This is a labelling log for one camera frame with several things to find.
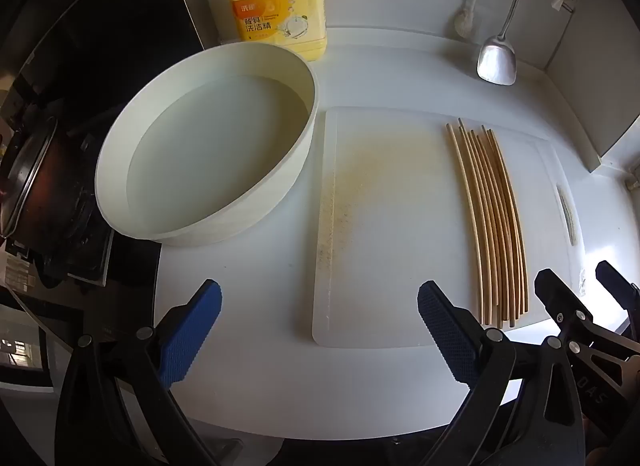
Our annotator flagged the dark cooking pot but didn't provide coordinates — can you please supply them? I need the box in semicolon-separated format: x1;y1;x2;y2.
0;116;96;243

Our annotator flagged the metal spatula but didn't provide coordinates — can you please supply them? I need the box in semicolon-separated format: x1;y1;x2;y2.
476;0;537;86

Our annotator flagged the white round basin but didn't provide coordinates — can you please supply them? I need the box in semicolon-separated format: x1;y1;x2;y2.
94;42;321;247

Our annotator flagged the yellow dish soap bottle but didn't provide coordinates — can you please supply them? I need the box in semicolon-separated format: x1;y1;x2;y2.
202;0;328;62

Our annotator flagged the white plastic cutting board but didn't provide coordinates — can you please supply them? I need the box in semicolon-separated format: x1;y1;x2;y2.
311;106;583;349

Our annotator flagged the black gas stove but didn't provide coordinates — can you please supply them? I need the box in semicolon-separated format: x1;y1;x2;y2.
0;90;117;291

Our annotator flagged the bundle of wooden chopsticks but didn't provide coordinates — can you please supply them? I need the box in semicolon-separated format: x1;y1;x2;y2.
446;118;530;329

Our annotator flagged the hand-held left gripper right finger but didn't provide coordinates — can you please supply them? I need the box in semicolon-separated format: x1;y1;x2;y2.
416;280;587;466

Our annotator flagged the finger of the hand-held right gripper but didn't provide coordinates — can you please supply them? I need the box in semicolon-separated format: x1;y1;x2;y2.
595;260;640;331
534;269;640;362

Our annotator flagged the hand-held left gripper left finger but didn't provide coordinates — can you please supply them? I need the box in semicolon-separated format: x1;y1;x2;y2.
54;278;223;466

